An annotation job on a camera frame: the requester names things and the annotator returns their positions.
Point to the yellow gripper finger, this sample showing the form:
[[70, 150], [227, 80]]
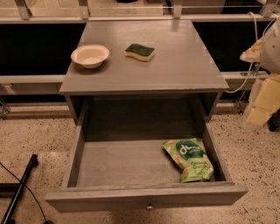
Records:
[[253, 53], [264, 100]]

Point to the green rice chip bag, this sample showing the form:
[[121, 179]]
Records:
[[191, 158]]

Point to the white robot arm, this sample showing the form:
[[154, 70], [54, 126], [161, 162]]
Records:
[[270, 51]]

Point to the grey open top drawer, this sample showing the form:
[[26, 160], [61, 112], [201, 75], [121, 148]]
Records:
[[118, 161]]

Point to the metal drawer knob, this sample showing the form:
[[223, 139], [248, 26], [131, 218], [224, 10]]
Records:
[[149, 207]]

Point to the green and yellow sponge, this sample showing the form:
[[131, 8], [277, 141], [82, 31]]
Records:
[[140, 52]]

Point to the grey wooden cabinet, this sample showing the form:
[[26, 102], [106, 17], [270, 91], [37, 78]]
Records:
[[181, 63]]

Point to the white round bowl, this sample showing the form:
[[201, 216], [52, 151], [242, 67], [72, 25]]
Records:
[[90, 56]]

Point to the black stand leg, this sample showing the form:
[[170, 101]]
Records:
[[15, 190]]

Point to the metal railing frame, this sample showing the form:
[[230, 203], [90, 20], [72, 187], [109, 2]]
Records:
[[40, 22]]

